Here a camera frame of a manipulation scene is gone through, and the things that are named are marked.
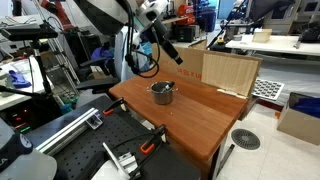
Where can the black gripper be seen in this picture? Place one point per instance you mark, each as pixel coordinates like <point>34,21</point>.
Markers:
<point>162,35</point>

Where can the black and white marker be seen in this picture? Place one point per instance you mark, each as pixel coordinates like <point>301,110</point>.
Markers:
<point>168,86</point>

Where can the red robot arm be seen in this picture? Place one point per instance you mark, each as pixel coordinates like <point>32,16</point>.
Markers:
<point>61,15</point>

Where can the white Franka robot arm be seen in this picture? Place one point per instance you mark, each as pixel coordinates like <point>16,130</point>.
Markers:
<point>100,13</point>

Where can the stainless steel cup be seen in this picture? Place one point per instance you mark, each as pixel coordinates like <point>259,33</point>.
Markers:
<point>162,98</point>

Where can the black equipment case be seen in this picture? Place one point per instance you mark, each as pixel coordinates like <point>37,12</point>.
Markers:
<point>186,34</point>

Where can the red round object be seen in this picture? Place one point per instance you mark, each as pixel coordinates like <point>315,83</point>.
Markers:
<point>185,13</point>

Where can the light blue shirt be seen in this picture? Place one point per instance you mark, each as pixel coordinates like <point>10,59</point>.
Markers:
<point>120,66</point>

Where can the small grey round container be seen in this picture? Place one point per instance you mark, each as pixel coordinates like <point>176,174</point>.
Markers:
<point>237,37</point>

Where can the brown wooden table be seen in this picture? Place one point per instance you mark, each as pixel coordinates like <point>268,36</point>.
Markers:
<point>200,126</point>

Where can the purple bag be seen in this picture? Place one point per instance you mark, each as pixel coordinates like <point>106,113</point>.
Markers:
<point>101,53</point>

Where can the black office chair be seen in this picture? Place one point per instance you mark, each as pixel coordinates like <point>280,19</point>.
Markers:
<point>96,83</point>

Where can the small wooden box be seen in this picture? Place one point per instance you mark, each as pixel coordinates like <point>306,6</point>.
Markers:
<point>262,35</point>

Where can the black orange bar clamp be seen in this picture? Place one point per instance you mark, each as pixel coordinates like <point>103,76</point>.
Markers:
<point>108,111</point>
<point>146,148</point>

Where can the dotted calibration board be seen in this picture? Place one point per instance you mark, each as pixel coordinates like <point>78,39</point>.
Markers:
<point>266,89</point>

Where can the long white table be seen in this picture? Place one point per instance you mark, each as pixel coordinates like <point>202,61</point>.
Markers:
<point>276,46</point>

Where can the black perforated breadboard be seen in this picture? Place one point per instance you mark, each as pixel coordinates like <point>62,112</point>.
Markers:
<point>110,133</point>

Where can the round floor drain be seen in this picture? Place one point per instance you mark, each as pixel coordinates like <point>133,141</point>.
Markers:
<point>245,139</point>

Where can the black metal bar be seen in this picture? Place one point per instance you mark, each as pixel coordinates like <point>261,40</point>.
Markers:
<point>226,159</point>

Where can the black bag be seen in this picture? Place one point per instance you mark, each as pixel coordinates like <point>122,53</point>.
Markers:
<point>311,33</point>

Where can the open cardboard box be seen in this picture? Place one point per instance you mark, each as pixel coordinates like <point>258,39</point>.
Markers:
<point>296,126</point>

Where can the blue plastic bag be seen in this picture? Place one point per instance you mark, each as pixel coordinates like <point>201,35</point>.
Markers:
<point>308,106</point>

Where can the blue cloth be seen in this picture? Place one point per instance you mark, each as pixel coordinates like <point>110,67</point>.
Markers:
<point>18,80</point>

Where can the black controller box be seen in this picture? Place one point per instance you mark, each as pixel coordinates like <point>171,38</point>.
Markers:
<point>20,116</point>

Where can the white side table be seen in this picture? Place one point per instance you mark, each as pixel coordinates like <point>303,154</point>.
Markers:
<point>13,96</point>

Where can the aluminium extrusion rail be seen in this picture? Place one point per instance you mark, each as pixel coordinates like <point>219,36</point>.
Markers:
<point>66,130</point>
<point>125,161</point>

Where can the black camera tripod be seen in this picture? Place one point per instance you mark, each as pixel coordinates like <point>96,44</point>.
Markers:
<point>41,70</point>

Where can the black stereo camera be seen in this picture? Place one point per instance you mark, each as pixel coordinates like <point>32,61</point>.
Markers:
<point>30,33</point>

